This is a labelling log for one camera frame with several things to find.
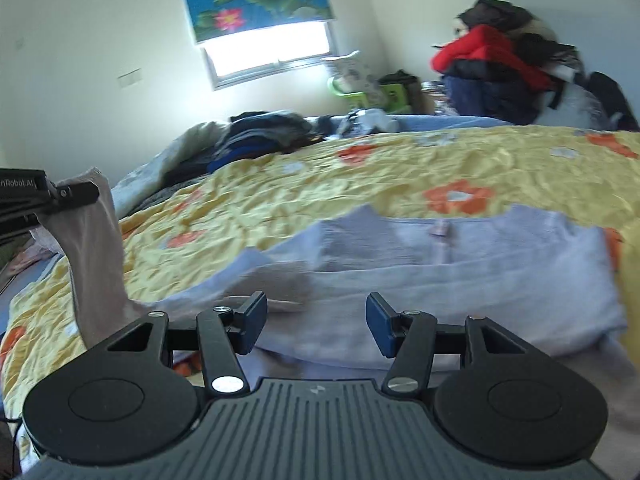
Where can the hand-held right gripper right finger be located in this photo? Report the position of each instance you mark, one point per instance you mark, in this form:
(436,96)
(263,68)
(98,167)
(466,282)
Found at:
(380,325)

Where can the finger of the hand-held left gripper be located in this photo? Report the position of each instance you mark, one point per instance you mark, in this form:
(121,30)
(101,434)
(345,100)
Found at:
(75,194)

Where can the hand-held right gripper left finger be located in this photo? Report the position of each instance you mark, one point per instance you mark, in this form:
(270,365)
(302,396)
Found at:
(251,324)

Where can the light lavender small shirt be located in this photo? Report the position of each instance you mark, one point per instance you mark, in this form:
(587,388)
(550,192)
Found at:
(450,280)

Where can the pile of dark clothes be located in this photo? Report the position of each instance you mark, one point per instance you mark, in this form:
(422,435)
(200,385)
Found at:
(260,132)

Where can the light grey duvet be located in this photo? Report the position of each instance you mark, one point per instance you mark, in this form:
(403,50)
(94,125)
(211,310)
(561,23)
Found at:
(150,170)

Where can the yellow floral blanket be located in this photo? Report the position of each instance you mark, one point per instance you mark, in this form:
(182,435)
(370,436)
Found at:
(280,200)

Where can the green box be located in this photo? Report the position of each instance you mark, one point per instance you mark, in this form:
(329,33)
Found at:
(397,92)

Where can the window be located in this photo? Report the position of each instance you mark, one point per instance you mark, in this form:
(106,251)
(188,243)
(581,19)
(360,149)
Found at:
(270,50)

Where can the white floral bag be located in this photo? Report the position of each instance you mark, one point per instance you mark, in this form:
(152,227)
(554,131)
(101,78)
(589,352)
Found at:
(352,75)

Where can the heap of jackets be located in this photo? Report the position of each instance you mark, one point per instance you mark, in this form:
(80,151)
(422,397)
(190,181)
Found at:
(495,65)

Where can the white wall switch plate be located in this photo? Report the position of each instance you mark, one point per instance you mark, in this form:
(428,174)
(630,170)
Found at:
(130,79)

